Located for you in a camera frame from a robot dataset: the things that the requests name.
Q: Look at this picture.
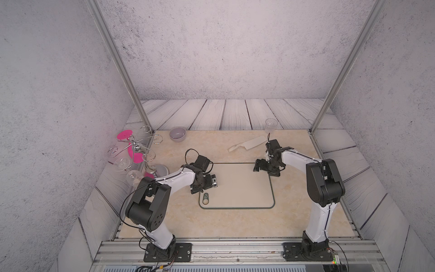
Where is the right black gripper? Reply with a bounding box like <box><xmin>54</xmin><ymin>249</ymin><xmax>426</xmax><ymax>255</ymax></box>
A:
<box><xmin>252</xmin><ymin>158</ymin><xmax>280</xmax><ymax>177</ymax></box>

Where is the white cleaver knife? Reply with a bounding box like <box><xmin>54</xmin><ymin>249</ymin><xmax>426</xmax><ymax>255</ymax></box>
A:
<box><xmin>228</xmin><ymin>136</ymin><xmax>267</xmax><ymax>152</ymax></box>

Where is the beige cutting board green rim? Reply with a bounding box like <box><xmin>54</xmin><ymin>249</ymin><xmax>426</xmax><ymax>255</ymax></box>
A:
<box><xmin>199</xmin><ymin>163</ymin><xmax>275</xmax><ymax>210</ymax></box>

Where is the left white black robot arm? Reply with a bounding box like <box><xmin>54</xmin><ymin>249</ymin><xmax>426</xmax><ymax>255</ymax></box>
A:
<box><xmin>125</xmin><ymin>155</ymin><xmax>215</xmax><ymax>250</ymax></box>

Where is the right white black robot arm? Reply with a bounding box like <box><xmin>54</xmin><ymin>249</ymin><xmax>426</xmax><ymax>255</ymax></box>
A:
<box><xmin>253</xmin><ymin>139</ymin><xmax>346</xmax><ymax>261</ymax></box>

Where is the small purple bowl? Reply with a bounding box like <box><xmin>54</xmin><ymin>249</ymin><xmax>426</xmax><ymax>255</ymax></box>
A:
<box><xmin>169</xmin><ymin>127</ymin><xmax>186</xmax><ymax>142</ymax></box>

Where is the clear plastic cup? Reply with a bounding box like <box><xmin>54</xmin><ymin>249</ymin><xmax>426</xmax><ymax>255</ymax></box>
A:
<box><xmin>265</xmin><ymin>119</ymin><xmax>278</xmax><ymax>134</ymax></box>

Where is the metal glass holder stand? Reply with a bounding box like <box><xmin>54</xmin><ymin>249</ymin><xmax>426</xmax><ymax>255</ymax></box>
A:
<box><xmin>107</xmin><ymin>125</ymin><xmax>169</xmax><ymax>186</ymax></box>

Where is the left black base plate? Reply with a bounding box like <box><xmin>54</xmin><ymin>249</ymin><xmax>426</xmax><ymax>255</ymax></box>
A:
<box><xmin>143</xmin><ymin>243</ymin><xmax>193</xmax><ymax>263</ymax></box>

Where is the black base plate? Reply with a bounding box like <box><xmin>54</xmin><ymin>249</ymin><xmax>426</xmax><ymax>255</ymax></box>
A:
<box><xmin>143</xmin><ymin>243</ymin><xmax>193</xmax><ymax>263</ymax></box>
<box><xmin>283</xmin><ymin>242</ymin><xmax>334</xmax><ymax>262</ymax></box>

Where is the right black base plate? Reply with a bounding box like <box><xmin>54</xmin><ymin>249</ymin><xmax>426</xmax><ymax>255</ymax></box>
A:
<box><xmin>283</xmin><ymin>242</ymin><xmax>334</xmax><ymax>262</ymax></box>

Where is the aluminium front rail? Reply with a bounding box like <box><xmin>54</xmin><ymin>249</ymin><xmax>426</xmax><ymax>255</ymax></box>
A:
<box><xmin>91</xmin><ymin>238</ymin><xmax>389</xmax><ymax>272</ymax></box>

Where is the right aluminium frame post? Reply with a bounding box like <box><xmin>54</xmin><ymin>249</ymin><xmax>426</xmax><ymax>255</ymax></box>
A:
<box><xmin>309</xmin><ymin>0</ymin><xmax>387</xmax><ymax>135</ymax></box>

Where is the aluminium frame post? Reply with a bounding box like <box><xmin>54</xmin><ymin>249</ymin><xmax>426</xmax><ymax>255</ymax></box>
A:
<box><xmin>309</xmin><ymin>0</ymin><xmax>387</xmax><ymax>135</ymax></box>
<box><xmin>86</xmin><ymin>0</ymin><xmax>155</xmax><ymax>133</ymax></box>

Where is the left aluminium frame post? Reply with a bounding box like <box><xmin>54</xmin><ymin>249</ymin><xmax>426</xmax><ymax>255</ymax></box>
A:
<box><xmin>86</xmin><ymin>0</ymin><xmax>155</xmax><ymax>133</ymax></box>

